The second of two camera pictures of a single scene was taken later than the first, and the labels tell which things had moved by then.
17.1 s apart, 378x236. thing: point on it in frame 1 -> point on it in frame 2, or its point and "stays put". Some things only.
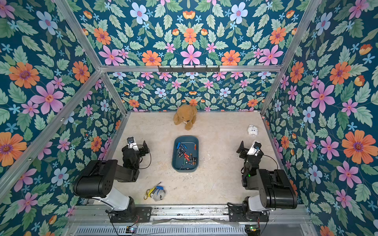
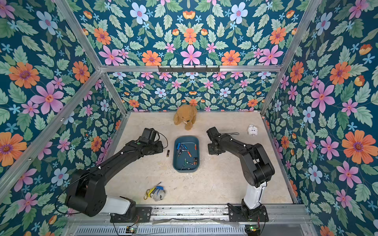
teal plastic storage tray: x=185 y=155 stays put
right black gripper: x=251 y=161 -> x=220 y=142
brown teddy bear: x=186 y=114 stays put
